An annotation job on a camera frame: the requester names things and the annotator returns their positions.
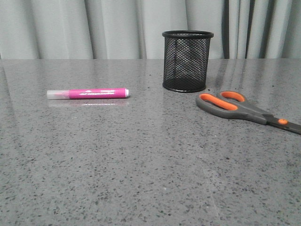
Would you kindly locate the pink highlighter pen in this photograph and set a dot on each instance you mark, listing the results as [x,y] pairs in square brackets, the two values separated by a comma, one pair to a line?
[88,93]

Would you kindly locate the grey orange scissors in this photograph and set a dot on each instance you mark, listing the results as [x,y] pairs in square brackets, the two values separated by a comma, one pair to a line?
[234,105]

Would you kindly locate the black mesh pen holder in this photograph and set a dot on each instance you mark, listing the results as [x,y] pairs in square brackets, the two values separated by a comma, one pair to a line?
[186,55]

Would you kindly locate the grey curtain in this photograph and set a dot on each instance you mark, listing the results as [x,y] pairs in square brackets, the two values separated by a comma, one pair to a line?
[131,29]

